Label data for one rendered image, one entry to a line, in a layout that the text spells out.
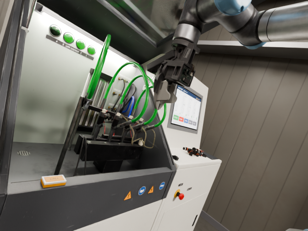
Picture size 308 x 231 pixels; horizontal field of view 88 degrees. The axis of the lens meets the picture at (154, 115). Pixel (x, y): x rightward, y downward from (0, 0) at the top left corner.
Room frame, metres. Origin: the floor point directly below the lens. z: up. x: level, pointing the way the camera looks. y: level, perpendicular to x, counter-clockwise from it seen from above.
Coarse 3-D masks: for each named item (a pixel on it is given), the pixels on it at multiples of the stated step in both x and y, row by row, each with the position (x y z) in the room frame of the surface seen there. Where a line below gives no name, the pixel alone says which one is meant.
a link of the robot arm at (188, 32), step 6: (180, 24) 0.48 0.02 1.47; (186, 24) 0.47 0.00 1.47; (180, 30) 0.47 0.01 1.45; (186, 30) 0.47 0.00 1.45; (192, 30) 0.47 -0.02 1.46; (198, 30) 0.48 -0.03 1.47; (174, 36) 0.49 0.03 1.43; (180, 36) 0.47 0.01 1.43; (186, 36) 0.47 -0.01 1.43; (192, 36) 0.47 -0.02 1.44; (198, 36) 0.48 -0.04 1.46; (192, 42) 0.47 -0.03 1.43
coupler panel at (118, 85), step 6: (120, 72) 1.04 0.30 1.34; (126, 72) 1.07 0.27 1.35; (120, 78) 1.02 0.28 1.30; (126, 78) 1.08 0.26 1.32; (132, 78) 1.12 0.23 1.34; (114, 84) 1.03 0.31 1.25; (120, 84) 1.06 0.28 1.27; (126, 84) 1.10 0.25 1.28; (114, 90) 1.04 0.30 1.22; (120, 90) 1.07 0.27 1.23; (114, 96) 1.05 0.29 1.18; (108, 102) 1.03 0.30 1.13; (114, 102) 1.06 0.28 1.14; (108, 108) 1.04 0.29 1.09; (114, 108) 1.07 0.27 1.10
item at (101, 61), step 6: (108, 36) 0.59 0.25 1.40; (108, 42) 0.56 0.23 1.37; (102, 48) 0.77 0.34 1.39; (108, 48) 0.54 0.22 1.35; (102, 54) 0.52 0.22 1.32; (102, 60) 0.51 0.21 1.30; (96, 66) 0.82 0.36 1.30; (102, 66) 0.51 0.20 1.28; (96, 72) 0.50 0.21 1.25; (96, 78) 0.50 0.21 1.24; (90, 84) 0.84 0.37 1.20; (96, 84) 0.51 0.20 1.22; (90, 90) 0.51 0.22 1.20; (90, 96) 0.53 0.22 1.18
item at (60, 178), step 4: (52, 176) 0.39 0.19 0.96; (56, 176) 0.40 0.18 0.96; (60, 176) 0.41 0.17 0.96; (48, 180) 0.37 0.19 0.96; (52, 180) 0.38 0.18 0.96; (56, 180) 0.39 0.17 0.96; (60, 180) 0.39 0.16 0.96; (52, 184) 0.37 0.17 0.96; (56, 184) 0.38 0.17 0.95; (60, 184) 0.39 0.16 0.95; (64, 184) 0.40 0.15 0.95
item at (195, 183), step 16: (144, 64) 1.15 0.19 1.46; (192, 80) 1.32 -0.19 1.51; (160, 112) 1.02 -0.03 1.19; (176, 144) 1.18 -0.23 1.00; (192, 144) 1.37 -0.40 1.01; (176, 176) 0.82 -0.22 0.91; (192, 176) 0.98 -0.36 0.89; (208, 176) 1.19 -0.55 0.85; (192, 192) 1.06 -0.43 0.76; (208, 192) 1.32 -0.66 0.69; (176, 208) 0.94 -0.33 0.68; (192, 208) 1.14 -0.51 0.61; (160, 224) 0.84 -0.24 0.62; (176, 224) 1.01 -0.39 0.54; (192, 224) 1.26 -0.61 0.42
